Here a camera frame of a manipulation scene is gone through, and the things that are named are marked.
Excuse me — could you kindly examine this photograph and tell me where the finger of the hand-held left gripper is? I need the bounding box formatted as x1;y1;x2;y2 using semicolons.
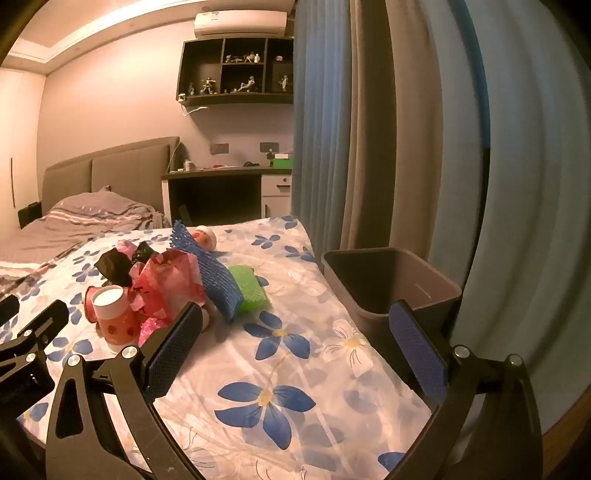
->
0;294;21;326
0;299;71;408

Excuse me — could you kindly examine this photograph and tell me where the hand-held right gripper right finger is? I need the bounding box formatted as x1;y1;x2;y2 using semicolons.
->
389;299;544;480

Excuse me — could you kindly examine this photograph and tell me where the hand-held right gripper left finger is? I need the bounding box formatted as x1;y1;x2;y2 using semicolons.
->
45;301;206;480

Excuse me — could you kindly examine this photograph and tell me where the red paper cup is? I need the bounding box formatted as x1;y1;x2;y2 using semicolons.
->
85;286;100;324
91;285;140;348

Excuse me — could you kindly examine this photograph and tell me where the dark trash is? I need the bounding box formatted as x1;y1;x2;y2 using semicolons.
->
129;249;206;344

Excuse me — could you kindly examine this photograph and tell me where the grey plastic bin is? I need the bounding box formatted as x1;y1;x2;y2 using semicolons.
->
322;247;463;370

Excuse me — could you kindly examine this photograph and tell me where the black plastic bag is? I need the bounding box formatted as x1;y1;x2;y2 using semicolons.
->
95;240;160;287

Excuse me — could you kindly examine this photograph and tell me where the blue foam net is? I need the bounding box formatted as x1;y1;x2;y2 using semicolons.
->
168;220;242;324

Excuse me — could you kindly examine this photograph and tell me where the green foam net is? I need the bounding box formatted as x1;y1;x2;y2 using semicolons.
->
228;265;272;315

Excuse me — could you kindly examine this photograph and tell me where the white apple print paper cup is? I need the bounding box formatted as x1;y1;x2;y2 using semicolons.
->
194;225;219;254

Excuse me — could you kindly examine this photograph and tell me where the grey striped duvet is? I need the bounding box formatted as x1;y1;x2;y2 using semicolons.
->
0;187;171;278

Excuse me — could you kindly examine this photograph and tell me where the floral bed sheet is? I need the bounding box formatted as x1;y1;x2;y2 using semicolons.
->
0;215;444;480

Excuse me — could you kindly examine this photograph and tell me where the dark desk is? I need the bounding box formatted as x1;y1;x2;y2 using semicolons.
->
161;167;293;224

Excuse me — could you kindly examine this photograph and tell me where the blue and grey curtain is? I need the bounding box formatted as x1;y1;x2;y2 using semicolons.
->
291;0;591;439

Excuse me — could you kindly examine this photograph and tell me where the white drawer cabinet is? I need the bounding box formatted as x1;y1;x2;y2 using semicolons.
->
261;174;293;219

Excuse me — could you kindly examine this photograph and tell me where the row of figurines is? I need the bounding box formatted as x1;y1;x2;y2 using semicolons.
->
187;52;293;94

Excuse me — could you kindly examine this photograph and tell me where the white air conditioner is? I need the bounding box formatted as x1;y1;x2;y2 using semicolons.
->
194;9;288;38

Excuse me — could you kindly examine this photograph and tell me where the dark wall shelf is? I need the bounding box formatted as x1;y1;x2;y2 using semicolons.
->
175;36;296;106

